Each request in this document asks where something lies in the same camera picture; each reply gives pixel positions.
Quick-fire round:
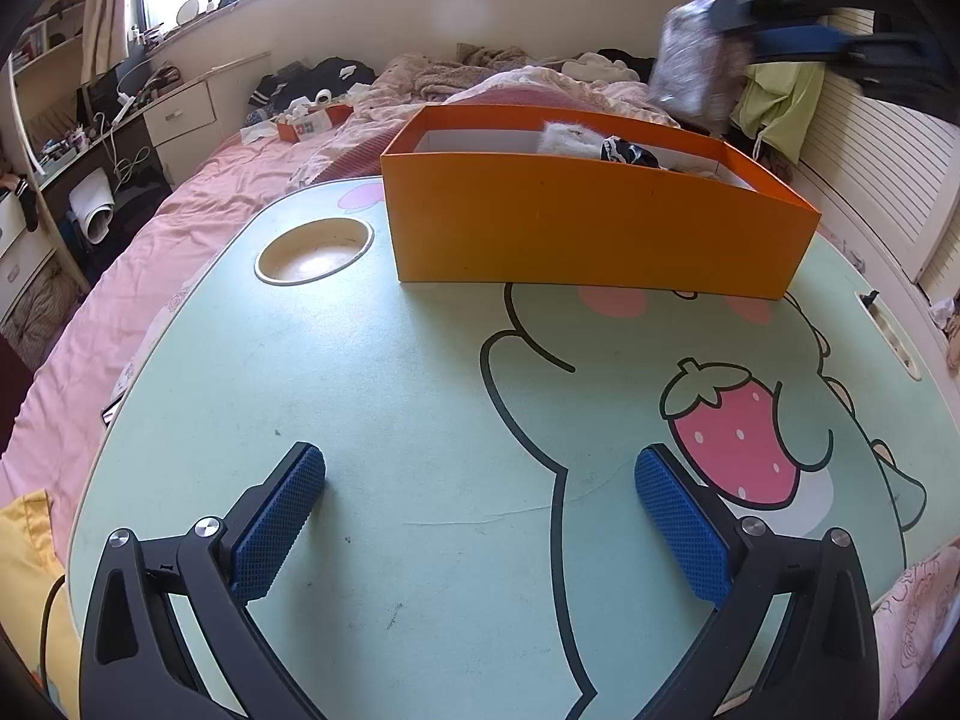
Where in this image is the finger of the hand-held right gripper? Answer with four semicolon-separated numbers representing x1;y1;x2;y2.
709;0;833;35
750;24;863;65

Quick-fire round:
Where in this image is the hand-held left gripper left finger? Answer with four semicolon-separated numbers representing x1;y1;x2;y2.
79;441;327;720

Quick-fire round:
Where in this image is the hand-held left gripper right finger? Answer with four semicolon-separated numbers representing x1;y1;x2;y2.
634;444;880;720

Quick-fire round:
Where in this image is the crinkled clear plastic bag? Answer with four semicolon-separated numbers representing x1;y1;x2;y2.
646;0;755;136

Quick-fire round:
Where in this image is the orange cardboard box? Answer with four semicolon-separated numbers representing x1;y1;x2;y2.
380;105;824;302

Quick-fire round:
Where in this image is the green cartoon print desktop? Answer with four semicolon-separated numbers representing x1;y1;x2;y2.
66;165;946;720

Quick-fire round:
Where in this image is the light green hanging cloth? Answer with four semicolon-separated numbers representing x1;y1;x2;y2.
731;0;826;166

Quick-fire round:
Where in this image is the white slatted panel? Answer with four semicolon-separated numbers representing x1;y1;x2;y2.
795;7;960;286

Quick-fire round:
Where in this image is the black jacket pile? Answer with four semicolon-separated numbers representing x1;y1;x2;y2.
600;49;655;81

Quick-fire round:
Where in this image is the white garment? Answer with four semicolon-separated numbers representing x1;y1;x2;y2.
562;51;638;83

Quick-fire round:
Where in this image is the pink rose print blanket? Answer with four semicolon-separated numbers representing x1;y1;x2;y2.
870;546;960;720

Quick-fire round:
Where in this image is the yellow pillow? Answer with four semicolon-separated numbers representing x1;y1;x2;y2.
0;489;83;720

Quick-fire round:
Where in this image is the brown knit cloth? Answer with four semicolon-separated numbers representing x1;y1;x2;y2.
457;41;542;74

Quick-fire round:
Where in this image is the pink bed sheet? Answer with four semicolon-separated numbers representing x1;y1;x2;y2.
0;120;391;466

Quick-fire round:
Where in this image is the pink cartoon print quilt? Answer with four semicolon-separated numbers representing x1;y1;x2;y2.
352;45;683;128

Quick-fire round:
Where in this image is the rolled white paper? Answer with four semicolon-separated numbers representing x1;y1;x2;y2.
69;169;117;242

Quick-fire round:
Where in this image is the white drawer unit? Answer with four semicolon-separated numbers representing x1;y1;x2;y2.
0;187;61;316

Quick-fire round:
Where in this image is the small orange box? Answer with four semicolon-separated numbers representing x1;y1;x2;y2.
276;103;353;143

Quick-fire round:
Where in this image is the cream drawer cabinet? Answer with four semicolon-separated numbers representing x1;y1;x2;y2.
142;52;272;188

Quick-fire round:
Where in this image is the black striped clothes pile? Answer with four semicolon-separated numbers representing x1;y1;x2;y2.
247;56;376;119

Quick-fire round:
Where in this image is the beige curtain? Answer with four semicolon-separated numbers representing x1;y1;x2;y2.
81;0;130;83

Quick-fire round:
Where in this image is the black cable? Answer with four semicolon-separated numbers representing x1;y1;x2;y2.
37;574;68;698

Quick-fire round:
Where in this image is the cream wall shelf unit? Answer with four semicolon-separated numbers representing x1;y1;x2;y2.
4;0;87;181

